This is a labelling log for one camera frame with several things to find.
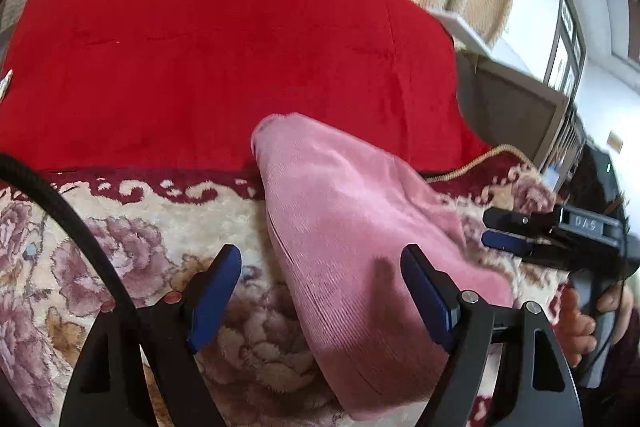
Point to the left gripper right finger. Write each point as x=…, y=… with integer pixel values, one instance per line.
x=534, y=386

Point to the person's right hand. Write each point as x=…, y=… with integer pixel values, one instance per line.
x=575, y=331

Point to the wooden headboard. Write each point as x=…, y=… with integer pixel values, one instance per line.
x=504, y=106

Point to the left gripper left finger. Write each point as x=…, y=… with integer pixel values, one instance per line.
x=108, y=386

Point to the white patterned folded cloth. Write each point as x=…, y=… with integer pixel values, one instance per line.
x=5, y=84

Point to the red quilt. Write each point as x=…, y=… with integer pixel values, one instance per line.
x=183, y=83

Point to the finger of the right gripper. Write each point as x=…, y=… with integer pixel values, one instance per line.
x=546, y=255
x=537, y=224

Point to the floral plush blanket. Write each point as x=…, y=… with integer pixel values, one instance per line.
x=159, y=228

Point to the pink corduroy jacket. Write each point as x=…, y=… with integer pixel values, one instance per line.
x=339, y=212

